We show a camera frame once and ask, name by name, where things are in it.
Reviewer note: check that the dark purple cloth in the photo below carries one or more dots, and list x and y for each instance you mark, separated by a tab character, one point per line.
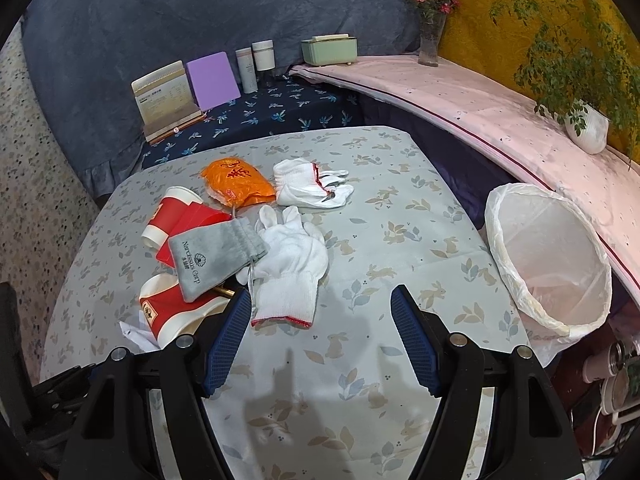
450	160

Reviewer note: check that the navy leaf print cloth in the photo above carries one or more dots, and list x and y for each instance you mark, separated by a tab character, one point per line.
280	110

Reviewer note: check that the white gloves red trim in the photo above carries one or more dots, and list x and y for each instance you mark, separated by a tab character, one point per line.
305	182

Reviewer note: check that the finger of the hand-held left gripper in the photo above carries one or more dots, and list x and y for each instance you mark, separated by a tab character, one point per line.
65	382

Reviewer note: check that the gold foil wrapper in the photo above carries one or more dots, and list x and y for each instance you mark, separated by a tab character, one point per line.
225	291

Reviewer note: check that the red and white paper cup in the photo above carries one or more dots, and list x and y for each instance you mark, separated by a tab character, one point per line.
170	310

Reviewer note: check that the orange plastic packet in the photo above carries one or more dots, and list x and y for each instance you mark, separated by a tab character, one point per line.
237	180

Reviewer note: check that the bin with white plastic bag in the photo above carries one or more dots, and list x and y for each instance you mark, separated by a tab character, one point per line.
550	260

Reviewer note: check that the wooden stand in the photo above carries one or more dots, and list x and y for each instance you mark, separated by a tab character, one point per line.
172	127

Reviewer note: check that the beige open box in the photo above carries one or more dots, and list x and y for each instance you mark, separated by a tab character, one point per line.
162	97

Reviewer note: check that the pink cup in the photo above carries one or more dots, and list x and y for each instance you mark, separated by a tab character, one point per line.
597	367

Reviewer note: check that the red envelope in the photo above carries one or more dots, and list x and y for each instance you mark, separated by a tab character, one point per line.
200	219

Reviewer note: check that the white knit glove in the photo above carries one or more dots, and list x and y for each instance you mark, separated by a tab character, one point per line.
290	270

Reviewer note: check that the slim white bottle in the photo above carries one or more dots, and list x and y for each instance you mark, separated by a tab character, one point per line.
246	72

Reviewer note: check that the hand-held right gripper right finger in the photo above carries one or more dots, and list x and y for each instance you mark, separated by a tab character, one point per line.
415	340

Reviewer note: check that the blue-grey blanket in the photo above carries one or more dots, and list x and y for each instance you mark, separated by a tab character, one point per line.
150	20

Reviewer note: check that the purple board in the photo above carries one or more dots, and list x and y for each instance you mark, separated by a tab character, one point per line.
212	82

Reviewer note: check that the white paper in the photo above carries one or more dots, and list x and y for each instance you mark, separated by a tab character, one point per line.
135	335

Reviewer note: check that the pink cloth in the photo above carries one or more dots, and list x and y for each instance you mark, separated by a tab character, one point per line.
500	110

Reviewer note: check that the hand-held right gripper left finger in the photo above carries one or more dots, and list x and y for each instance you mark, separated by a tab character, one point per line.
227	340

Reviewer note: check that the dark red stool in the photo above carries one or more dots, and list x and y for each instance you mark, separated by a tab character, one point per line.
580	410

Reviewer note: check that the green plant in white pot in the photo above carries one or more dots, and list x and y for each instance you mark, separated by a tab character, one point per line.
590	130

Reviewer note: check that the white mug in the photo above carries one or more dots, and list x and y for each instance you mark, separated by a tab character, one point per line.
615	395

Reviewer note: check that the green tissue box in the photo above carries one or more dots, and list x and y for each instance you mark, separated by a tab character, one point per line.
327	50

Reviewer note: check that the glass vase with red flowers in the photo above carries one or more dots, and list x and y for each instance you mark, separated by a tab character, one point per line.
430	40

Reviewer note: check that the white jar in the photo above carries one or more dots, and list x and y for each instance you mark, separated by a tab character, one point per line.
263	55

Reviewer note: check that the floral rabbit tablecloth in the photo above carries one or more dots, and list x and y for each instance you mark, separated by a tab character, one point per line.
380	240

